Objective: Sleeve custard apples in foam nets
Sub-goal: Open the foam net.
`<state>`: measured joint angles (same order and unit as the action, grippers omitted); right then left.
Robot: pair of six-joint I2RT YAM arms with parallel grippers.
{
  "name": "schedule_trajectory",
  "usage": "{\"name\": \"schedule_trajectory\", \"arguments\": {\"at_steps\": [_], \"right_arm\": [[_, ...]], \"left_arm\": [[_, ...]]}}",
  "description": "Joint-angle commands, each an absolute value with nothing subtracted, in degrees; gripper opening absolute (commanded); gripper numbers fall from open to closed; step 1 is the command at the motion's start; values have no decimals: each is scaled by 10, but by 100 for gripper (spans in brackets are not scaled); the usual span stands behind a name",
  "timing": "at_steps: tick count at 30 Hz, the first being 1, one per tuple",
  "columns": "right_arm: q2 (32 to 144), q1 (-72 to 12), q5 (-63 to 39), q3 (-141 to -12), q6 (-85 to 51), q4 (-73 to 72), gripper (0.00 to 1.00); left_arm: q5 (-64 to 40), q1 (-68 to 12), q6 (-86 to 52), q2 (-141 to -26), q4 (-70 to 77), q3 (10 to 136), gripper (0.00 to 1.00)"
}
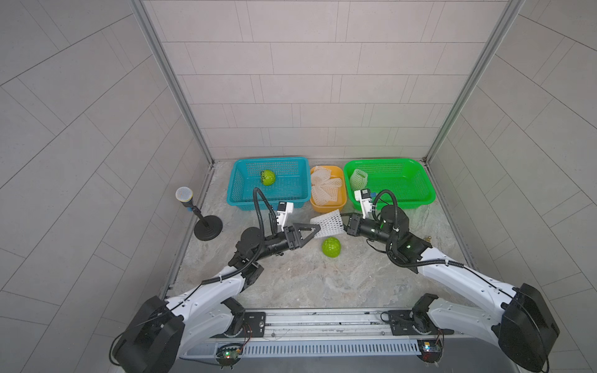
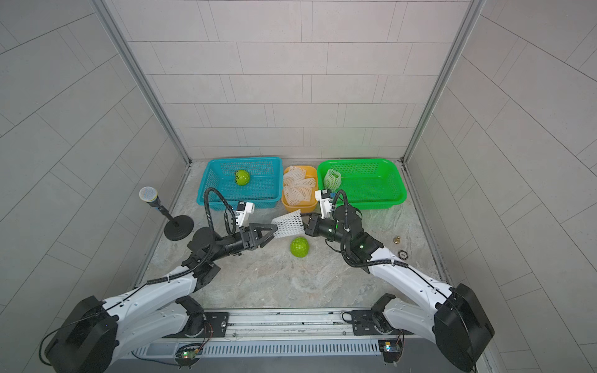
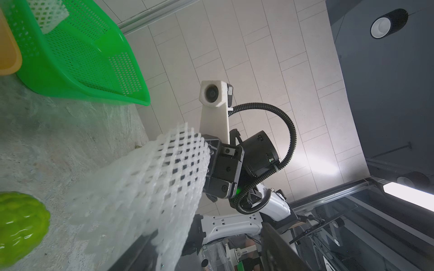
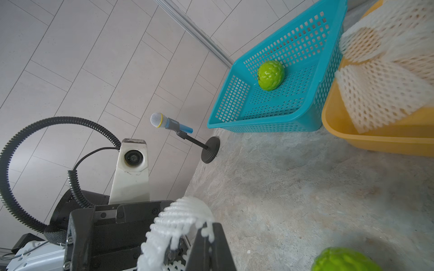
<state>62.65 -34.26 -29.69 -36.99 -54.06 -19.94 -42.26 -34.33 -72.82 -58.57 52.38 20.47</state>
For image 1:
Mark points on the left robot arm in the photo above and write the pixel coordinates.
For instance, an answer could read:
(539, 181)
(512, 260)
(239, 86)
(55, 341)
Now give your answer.
(164, 330)

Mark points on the white foam nets pile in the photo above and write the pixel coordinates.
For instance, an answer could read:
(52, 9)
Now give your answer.
(325, 187)

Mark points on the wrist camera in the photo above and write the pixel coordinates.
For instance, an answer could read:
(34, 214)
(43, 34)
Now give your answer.
(284, 209)
(365, 198)

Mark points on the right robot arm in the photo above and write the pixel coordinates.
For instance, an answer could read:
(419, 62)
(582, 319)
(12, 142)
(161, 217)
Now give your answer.
(515, 319)

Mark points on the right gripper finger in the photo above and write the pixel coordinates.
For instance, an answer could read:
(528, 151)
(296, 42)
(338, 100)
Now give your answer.
(347, 215)
(351, 229)

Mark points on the green custard apple in basket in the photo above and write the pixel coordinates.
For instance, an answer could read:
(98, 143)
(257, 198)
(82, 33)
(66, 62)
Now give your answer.
(268, 177)

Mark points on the teal plastic basket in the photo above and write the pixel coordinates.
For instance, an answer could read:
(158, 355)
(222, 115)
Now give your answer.
(280, 179)

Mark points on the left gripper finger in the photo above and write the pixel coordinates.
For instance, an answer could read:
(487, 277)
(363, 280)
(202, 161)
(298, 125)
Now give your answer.
(304, 236)
(304, 227)

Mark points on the green plastic basket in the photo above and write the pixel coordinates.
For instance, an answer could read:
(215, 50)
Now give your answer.
(406, 178)

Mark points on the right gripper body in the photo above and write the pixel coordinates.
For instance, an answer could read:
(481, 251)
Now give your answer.
(371, 229)

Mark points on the green custard apple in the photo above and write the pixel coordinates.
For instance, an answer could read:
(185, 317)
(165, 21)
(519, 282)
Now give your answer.
(268, 177)
(358, 181)

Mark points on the left circuit board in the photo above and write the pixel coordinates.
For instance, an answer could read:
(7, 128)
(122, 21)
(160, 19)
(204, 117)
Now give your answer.
(229, 354)

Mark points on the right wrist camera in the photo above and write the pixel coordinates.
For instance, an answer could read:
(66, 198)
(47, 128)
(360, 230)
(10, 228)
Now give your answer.
(365, 198)

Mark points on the circuit board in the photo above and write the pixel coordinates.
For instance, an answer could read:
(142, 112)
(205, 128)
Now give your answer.
(229, 354)
(431, 351)

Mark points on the right circuit board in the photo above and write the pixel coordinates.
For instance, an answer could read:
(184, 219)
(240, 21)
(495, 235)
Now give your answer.
(431, 351)

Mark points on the yellow plastic tub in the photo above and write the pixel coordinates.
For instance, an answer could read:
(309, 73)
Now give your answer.
(336, 172)

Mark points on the white foam net sleeve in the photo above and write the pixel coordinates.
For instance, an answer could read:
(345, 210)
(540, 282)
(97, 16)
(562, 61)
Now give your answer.
(358, 179)
(330, 224)

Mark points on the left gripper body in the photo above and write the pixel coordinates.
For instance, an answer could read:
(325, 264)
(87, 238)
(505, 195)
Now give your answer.
(279, 243)

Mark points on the microphone on black stand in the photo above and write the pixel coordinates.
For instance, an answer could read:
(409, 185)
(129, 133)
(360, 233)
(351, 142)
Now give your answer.
(207, 227)

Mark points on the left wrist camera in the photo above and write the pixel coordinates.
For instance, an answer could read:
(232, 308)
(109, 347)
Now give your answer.
(284, 209)

